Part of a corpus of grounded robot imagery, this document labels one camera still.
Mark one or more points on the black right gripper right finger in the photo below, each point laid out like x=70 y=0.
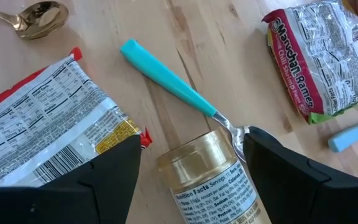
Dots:
x=306 y=196

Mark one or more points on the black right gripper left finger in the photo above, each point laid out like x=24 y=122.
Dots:
x=73 y=202

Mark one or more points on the red ramen packet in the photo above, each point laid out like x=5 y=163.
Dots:
x=48 y=124

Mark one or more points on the gold lid spice jar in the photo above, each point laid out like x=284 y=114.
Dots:
x=204 y=174

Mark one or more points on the maroon green ramen packet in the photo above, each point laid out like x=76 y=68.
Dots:
x=322 y=56

